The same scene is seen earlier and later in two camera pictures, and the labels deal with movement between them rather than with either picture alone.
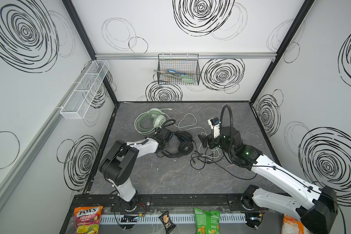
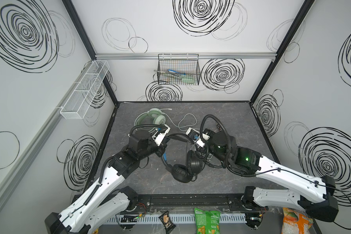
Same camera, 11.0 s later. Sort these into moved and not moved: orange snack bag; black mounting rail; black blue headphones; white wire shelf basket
Moved: black blue headphones
Not moved: black mounting rail; white wire shelf basket; orange snack bag
